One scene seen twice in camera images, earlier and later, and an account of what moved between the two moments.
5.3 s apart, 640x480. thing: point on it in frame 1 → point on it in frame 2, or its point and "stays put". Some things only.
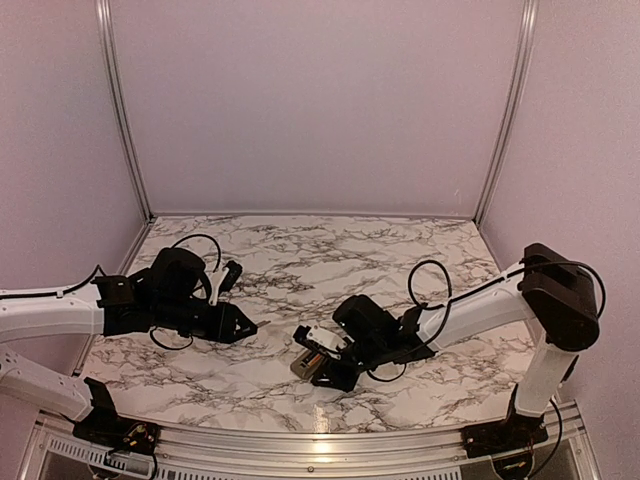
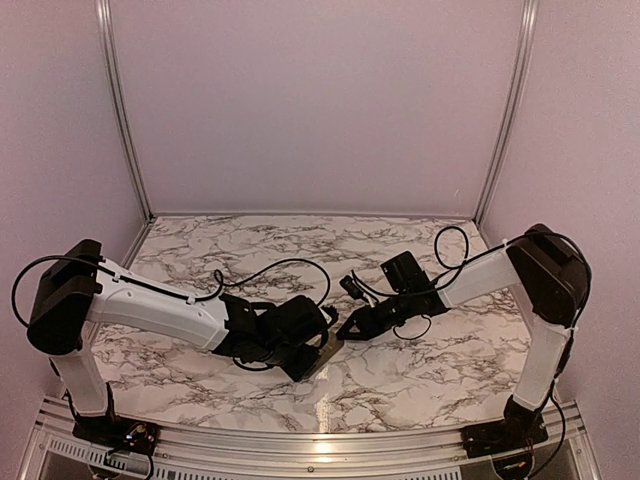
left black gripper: (223, 329) → (298, 372)
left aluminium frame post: (102, 14) stays put
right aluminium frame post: (530, 13) stays put
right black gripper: (340, 380) → (365, 324)
